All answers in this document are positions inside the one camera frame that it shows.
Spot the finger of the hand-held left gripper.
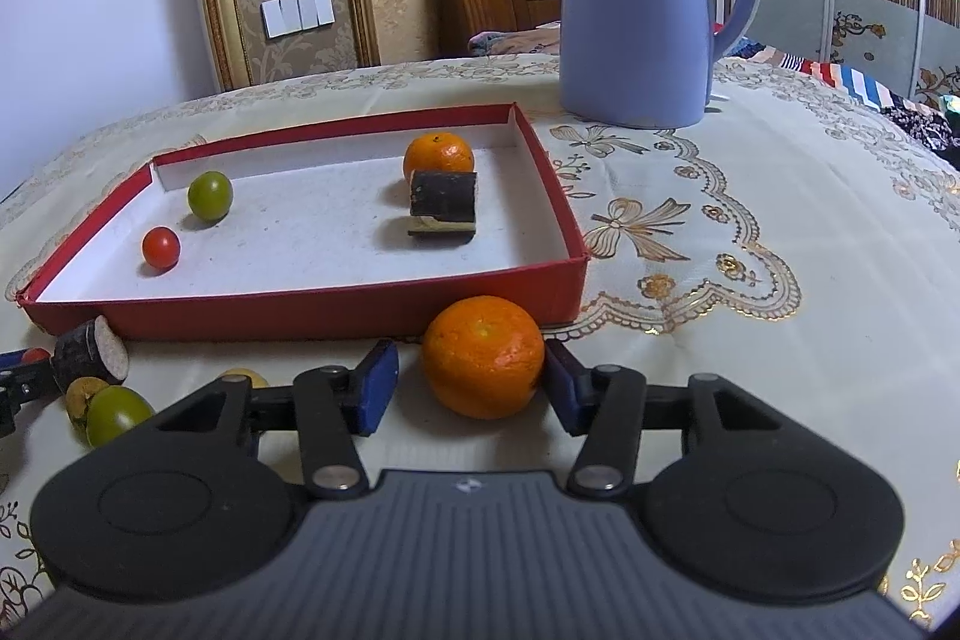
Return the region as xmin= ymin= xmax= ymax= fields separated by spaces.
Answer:
xmin=0 ymin=349 xmax=61 ymax=438

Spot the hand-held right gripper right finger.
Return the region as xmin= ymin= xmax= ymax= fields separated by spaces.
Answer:
xmin=544 ymin=338 xmax=792 ymax=500

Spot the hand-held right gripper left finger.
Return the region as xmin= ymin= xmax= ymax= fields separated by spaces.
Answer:
xmin=154 ymin=340 xmax=401 ymax=500

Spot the small dark sugarcane piece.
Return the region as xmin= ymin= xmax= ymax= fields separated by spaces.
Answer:
xmin=51 ymin=315 xmax=130 ymax=384

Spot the orange tangerine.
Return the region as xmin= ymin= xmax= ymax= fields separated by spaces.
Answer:
xmin=421 ymin=295 xmax=546 ymax=420
xmin=403 ymin=132 xmax=476 ymax=185

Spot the green tomato with stem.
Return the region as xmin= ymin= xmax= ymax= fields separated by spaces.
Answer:
xmin=86 ymin=385 xmax=156 ymax=448

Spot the red cardboard box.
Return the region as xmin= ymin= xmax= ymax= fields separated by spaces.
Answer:
xmin=15 ymin=101 xmax=590 ymax=342

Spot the cream embroidered tablecloth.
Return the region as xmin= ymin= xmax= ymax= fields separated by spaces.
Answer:
xmin=0 ymin=53 xmax=960 ymax=611

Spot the brown cloth bundle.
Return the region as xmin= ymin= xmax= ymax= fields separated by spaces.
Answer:
xmin=469 ymin=21 xmax=562 ymax=58

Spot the blue electric kettle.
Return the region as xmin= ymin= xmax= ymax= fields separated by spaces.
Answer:
xmin=544 ymin=0 xmax=764 ymax=130

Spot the striped colourful blanket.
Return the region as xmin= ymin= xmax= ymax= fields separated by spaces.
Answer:
xmin=731 ymin=36 xmax=920 ymax=112

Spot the dark floral cloth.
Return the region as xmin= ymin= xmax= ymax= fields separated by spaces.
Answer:
xmin=885 ymin=96 xmax=960 ymax=169

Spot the white wall light switch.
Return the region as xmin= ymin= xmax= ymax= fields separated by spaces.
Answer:
xmin=261 ymin=0 xmax=336 ymax=40

